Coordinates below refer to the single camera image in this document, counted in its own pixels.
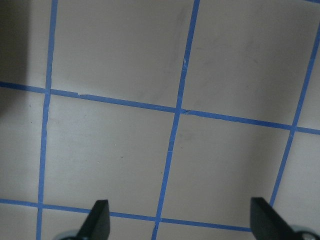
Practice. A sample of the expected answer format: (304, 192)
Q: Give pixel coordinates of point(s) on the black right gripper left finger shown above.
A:
(97, 224)

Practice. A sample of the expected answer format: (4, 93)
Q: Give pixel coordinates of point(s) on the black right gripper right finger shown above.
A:
(267, 224)

